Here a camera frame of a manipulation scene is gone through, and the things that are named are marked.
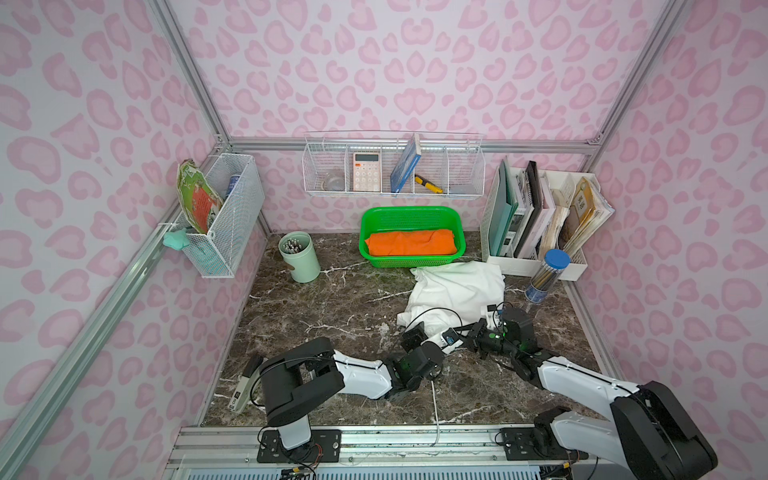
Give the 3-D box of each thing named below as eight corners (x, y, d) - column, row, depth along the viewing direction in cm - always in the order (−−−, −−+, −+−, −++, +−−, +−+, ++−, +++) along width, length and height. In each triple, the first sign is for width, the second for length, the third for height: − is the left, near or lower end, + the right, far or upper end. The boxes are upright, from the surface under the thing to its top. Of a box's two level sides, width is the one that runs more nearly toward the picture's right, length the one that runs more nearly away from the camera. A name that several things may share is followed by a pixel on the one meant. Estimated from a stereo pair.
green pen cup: (291, 283, 107) (275, 250, 94) (297, 260, 114) (283, 227, 100) (317, 283, 107) (305, 250, 93) (322, 260, 114) (311, 226, 100)
